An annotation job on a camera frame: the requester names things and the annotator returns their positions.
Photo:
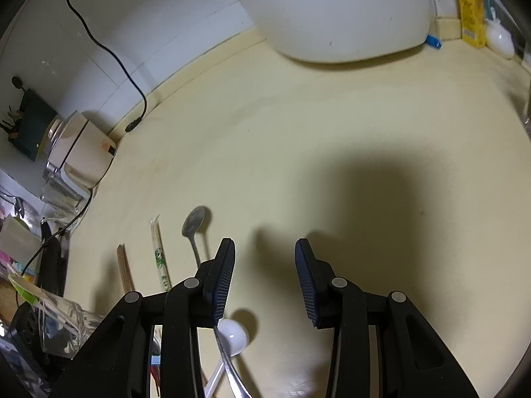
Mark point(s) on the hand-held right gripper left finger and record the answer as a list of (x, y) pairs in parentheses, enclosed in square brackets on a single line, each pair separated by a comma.
[(222, 284)]

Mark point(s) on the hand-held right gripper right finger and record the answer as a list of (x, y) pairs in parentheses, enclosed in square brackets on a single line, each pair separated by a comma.
[(306, 286)]

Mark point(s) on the clear ribbed glass cup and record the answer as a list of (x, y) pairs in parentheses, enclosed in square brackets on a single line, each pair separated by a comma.
[(70, 323)]

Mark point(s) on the small white plastic spoon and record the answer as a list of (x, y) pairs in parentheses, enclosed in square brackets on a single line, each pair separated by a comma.
[(234, 333)]

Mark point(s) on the chopsticks with green print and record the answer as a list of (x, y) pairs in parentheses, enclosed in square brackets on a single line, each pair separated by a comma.
[(159, 257)]

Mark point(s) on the metal spoon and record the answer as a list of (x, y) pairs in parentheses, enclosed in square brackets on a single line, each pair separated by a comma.
[(194, 220)]

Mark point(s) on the metal fork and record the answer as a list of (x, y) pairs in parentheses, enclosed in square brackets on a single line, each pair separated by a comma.
[(236, 377)]

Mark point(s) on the brown wooden chopsticks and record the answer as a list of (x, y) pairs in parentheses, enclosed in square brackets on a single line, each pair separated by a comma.
[(125, 269)]

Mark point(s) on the cream plastic cutting board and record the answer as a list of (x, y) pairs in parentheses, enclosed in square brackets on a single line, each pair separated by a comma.
[(16, 240)]

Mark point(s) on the glass blender jar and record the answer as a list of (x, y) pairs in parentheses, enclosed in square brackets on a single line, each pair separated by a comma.
[(62, 192)]

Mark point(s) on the white electric pot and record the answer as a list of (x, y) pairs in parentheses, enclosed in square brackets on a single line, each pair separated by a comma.
[(83, 153)]

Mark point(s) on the dark green utensil holder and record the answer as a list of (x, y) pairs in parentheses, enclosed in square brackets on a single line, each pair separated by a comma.
[(35, 128)]

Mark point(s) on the white rice cooker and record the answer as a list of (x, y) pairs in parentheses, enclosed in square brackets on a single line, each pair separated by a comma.
[(332, 12)]

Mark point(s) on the small blue object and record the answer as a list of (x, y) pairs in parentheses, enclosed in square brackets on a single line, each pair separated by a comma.
[(433, 41)]

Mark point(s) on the white ceramic jar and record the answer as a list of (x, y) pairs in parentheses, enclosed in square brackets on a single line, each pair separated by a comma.
[(500, 37)]

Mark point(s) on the yellow box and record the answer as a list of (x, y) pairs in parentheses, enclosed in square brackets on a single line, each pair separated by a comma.
[(471, 14)]

